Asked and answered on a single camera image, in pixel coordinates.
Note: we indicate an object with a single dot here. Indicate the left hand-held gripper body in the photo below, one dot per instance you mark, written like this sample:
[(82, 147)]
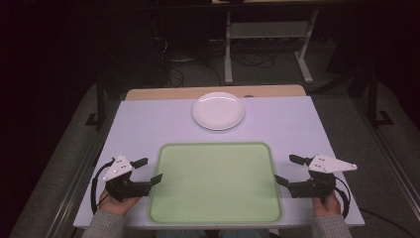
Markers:
[(125, 188)]

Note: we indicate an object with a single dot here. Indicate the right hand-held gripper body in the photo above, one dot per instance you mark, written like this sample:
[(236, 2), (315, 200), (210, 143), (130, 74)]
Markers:
[(313, 188)]

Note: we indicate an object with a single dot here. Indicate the person's left hand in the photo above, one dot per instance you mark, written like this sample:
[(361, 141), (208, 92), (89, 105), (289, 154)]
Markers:
[(115, 205)]

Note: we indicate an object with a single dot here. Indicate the person's right hand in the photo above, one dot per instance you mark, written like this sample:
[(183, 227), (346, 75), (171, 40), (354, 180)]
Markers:
[(327, 206)]

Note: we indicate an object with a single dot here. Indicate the light green tray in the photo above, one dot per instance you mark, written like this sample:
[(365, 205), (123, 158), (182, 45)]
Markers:
[(214, 183)]

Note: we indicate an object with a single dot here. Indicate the black metal stand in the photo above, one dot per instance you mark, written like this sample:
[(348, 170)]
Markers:
[(100, 102), (373, 99)]

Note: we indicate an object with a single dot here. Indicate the white round plate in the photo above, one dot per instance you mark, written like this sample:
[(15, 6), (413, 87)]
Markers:
[(218, 111)]

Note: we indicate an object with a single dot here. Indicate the white metal desk frame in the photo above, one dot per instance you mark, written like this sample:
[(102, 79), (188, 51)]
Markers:
[(269, 29)]

